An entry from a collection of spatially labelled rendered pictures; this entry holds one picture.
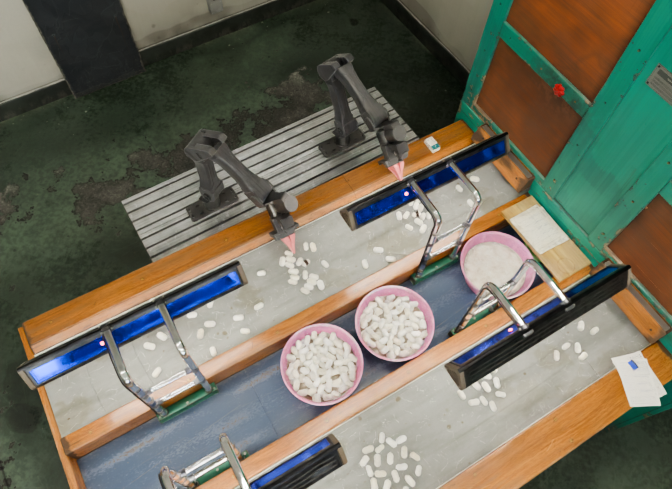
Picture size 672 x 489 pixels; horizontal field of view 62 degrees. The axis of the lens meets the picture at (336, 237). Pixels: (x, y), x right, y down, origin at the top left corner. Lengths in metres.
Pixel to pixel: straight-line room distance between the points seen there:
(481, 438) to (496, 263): 0.62
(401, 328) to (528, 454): 0.54
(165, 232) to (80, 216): 1.05
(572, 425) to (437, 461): 0.44
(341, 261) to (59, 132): 2.09
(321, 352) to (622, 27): 1.29
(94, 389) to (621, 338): 1.74
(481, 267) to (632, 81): 0.78
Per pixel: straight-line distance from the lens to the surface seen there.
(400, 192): 1.74
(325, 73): 2.11
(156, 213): 2.26
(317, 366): 1.86
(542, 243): 2.14
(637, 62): 1.74
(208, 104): 3.47
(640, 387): 2.08
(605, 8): 1.78
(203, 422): 1.91
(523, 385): 1.95
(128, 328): 1.61
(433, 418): 1.85
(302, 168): 2.29
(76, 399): 1.97
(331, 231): 2.05
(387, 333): 1.90
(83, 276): 3.01
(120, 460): 1.95
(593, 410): 1.99
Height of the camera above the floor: 2.52
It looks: 61 degrees down
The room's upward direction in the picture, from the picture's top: 4 degrees clockwise
